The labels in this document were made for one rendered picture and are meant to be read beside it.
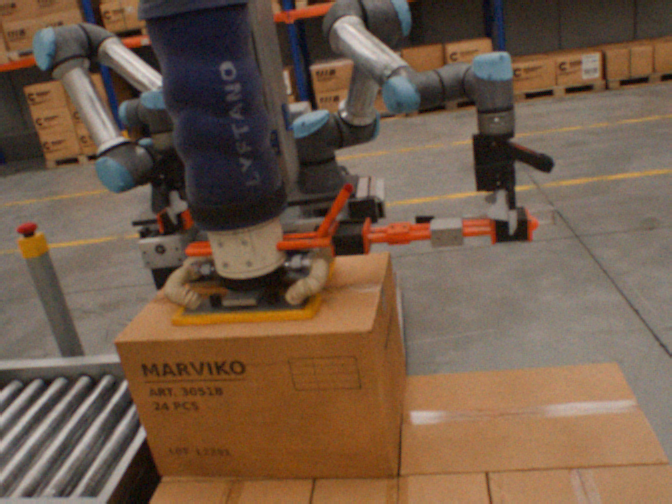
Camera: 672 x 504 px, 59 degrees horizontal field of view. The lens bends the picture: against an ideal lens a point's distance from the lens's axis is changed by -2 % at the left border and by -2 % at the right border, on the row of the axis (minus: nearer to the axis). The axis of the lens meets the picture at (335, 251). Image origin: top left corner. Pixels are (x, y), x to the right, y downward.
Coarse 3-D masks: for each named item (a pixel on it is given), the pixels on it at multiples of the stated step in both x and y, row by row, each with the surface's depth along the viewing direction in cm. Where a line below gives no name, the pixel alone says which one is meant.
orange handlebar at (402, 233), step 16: (400, 224) 136; (416, 224) 136; (464, 224) 133; (480, 224) 132; (304, 240) 137; (320, 240) 136; (368, 240) 134; (384, 240) 133; (400, 240) 133; (416, 240) 132; (192, 256) 144
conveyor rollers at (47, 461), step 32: (32, 384) 203; (64, 384) 202; (0, 416) 187; (32, 416) 186; (64, 416) 186; (128, 416) 177; (0, 448) 172; (32, 448) 171; (64, 448) 171; (0, 480) 159; (32, 480) 157; (64, 480) 156; (96, 480) 155
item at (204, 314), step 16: (208, 304) 141; (256, 304) 137; (272, 304) 136; (288, 304) 135; (304, 304) 134; (176, 320) 138; (192, 320) 137; (208, 320) 136; (224, 320) 135; (240, 320) 135; (256, 320) 134; (272, 320) 133; (288, 320) 132
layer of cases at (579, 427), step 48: (432, 384) 170; (480, 384) 166; (528, 384) 163; (576, 384) 159; (624, 384) 156; (432, 432) 151; (480, 432) 148; (528, 432) 146; (576, 432) 143; (624, 432) 140; (192, 480) 149; (240, 480) 146; (288, 480) 143; (336, 480) 141; (384, 480) 139; (432, 480) 136; (480, 480) 134; (528, 480) 132; (576, 480) 129; (624, 480) 127
